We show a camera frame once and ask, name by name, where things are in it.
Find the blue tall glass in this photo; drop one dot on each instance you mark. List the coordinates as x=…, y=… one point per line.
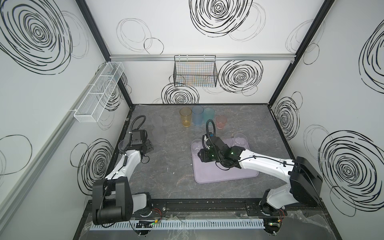
x=198, y=114

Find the lilac plastic tray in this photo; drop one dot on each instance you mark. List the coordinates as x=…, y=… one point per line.
x=210, y=173

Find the white mesh shelf basket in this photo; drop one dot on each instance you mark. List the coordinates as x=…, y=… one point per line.
x=97, y=97

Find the white slotted cable duct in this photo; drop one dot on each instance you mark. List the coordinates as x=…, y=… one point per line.
x=211, y=224

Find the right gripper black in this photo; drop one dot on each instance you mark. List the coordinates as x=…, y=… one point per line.
x=202, y=154

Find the pink short glass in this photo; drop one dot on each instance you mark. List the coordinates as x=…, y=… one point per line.
x=221, y=122

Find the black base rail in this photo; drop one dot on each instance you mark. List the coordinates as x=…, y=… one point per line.
x=167, y=207

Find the clear faceted glass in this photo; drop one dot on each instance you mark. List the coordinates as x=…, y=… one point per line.
x=240, y=140
x=196, y=146

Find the teal tall glass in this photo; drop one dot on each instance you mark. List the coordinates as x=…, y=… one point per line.
x=209, y=114

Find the yellow tall glass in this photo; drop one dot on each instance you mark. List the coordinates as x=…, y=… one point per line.
x=186, y=116

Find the clear plain cup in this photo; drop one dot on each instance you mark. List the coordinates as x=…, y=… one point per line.
x=123, y=145

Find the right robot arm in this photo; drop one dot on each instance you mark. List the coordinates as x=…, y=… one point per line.
x=302, y=182

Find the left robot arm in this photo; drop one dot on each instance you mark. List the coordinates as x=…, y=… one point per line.
x=112, y=199

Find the black wire basket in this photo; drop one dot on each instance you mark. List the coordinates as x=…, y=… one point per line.
x=195, y=71

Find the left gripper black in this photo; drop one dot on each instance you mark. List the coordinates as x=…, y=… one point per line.
x=148, y=146

